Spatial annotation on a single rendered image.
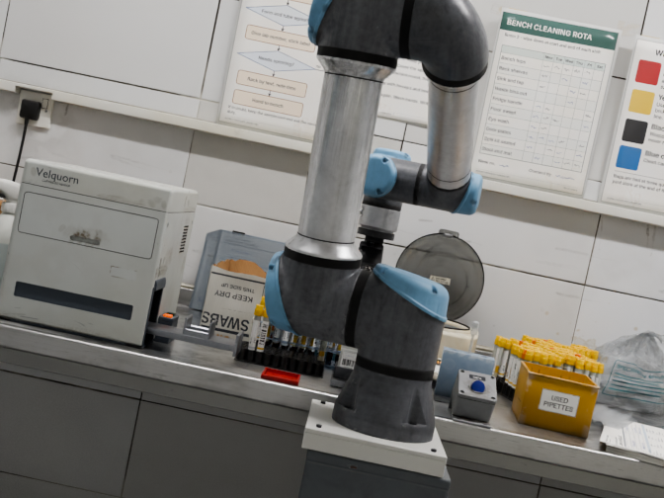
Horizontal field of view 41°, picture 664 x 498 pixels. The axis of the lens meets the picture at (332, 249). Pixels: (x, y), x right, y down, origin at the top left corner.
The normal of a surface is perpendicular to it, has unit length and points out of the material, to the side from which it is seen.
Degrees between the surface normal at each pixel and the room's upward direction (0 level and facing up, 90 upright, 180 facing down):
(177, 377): 90
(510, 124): 94
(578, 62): 94
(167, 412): 90
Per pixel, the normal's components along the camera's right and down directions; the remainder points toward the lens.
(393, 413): 0.16, -0.24
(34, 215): -0.03, 0.04
